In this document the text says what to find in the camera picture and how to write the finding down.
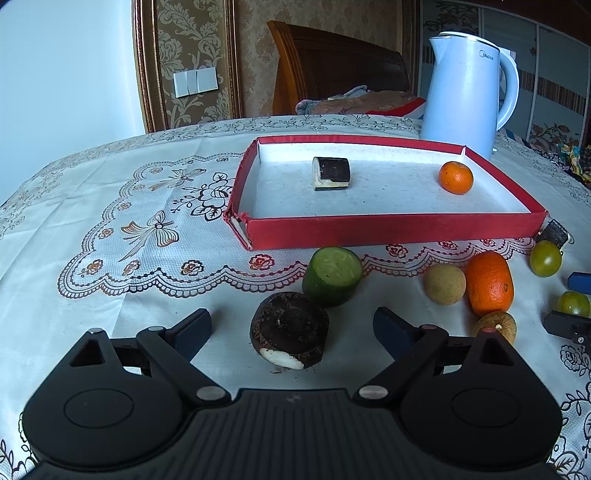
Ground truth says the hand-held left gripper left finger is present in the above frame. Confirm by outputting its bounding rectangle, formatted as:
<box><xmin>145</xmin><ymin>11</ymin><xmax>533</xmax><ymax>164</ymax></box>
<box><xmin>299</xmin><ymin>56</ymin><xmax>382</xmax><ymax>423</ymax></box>
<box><xmin>69</xmin><ymin>308</ymin><xmax>232</xmax><ymax>407</ymax></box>

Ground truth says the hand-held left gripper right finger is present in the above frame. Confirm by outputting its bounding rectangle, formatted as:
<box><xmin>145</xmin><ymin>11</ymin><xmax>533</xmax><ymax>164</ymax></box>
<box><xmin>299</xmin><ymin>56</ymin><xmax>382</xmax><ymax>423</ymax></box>
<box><xmin>353</xmin><ymin>306</ymin><xmax>515</xmax><ymax>407</ymax></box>

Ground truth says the green tomato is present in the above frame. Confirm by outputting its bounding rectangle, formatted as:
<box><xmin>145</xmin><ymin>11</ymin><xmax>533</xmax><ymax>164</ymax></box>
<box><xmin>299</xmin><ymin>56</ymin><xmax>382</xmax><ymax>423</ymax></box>
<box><xmin>529</xmin><ymin>241</ymin><xmax>563</xmax><ymax>278</ymax></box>
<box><xmin>555</xmin><ymin>291</ymin><xmax>591</xmax><ymax>318</ymax></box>

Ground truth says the brown fig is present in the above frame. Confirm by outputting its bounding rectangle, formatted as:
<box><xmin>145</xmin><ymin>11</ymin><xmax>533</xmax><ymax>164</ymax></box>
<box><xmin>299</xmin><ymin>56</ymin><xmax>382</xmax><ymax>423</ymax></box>
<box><xmin>472</xmin><ymin>312</ymin><xmax>517</xmax><ymax>347</ymax></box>

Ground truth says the green cucumber piece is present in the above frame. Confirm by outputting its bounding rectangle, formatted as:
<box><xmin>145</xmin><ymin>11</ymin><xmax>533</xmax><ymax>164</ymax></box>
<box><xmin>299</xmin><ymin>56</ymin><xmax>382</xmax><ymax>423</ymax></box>
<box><xmin>302</xmin><ymin>247</ymin><xmax>363</xmax><ymax>308</ymax></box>

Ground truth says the large oblong orange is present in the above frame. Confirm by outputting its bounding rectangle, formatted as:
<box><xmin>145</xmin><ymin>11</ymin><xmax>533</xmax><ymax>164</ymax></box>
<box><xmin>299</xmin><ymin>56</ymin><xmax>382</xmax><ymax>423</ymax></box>
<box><xmin>465</xmin><ymin>251</ymin><xmax>515</xmax><ymax>316</ymax></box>

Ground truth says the dark brown water chestnut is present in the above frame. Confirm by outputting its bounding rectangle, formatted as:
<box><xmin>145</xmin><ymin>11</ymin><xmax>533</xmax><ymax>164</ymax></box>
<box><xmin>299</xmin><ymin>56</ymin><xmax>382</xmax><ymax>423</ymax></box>
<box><xmin>250</xmin><ymin>292</ymin><xmax>330</xmax><ymax>371</ymax></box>

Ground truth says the red shallow cardboard box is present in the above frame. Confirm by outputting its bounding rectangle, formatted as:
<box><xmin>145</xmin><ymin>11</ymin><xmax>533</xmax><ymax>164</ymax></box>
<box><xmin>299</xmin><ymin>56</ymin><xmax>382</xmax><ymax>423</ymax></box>
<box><xmin>223</xmin><ymin>135</ymin><xmax>549</xmax><ymax>251</ymax></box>

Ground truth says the dark sugarcane piece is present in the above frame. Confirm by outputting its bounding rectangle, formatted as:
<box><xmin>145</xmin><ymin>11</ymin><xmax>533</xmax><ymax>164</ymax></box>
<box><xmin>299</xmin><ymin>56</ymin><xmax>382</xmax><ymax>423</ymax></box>
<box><xmin>536</xmin><ymin>219</ymin><xmax>570</xmax><ymax>252</ymax></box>

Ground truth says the tan round longan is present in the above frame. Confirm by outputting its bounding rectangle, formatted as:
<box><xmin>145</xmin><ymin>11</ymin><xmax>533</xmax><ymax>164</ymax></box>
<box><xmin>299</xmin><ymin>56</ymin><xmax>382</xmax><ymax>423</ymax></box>
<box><xmin>425</xmin><ymin>264</ymin><xmax>467</xmax><ymax>305</ymax></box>

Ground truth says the small round orange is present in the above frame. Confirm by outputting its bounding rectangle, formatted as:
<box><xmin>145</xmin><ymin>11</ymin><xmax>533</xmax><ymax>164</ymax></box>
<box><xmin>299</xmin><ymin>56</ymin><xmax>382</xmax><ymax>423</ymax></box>
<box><xmin>438</xmin><ymin>161</ymin><xmax>474</xmax><ymax>195</ymax></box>

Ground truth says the dark eggplant piece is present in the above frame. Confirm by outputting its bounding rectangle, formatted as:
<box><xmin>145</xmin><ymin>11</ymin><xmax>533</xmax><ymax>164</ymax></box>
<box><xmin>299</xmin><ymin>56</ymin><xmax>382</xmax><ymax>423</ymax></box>
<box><xmin>311</xmin><ymin>157</ymin><xmax>352</xmax><ymax>191</ymax></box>

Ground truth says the patterned sliding wardrobe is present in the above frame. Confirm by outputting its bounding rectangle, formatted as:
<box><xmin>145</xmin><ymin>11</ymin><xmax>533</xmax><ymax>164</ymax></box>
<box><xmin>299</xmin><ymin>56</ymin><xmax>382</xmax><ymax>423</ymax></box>
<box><xmin>418</xmin><ymin>0</ymin><xmax>591</xmax><ymax>144</ymax></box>

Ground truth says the light blue electric kettle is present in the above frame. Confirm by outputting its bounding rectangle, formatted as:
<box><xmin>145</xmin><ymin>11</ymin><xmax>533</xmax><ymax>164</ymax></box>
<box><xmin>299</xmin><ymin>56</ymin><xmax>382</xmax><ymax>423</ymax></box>
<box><xmin>419</xmin><ymin>32</ymin><xmax>520</xmax><ymax>160</ymax></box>

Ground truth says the folded cloth on chair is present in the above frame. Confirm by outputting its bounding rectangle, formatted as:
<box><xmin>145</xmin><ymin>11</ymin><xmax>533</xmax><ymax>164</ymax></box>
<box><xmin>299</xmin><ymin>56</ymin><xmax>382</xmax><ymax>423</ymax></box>
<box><xmin>309</xmin><ymin>90</ymin><xmax>426</xmax><ymax>120</ymax></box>

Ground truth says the grey-blue cloth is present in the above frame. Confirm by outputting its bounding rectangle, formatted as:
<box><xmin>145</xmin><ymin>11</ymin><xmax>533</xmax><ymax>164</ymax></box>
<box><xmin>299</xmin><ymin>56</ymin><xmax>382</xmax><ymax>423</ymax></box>
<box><xmin>295</xmin><ymin>87</ymin><xmax>368</xmax><ymax>116</ymax></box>

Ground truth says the white wall switch panel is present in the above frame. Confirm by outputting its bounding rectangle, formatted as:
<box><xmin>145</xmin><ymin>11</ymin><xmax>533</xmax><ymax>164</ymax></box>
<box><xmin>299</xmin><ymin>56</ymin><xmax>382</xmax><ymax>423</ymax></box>
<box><xmin>174</xmin><ymin>67</ymin><xmax>219</xmax><ymax>99</ymax></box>

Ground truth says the gold wall moulding frame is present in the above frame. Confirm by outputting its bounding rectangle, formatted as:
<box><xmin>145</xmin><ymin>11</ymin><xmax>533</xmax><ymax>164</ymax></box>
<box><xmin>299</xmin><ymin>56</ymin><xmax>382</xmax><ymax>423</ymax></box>
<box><xmin>133</xmin><ymin>0</ymin><xmax>243</xmax><ymax>134</ymax></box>

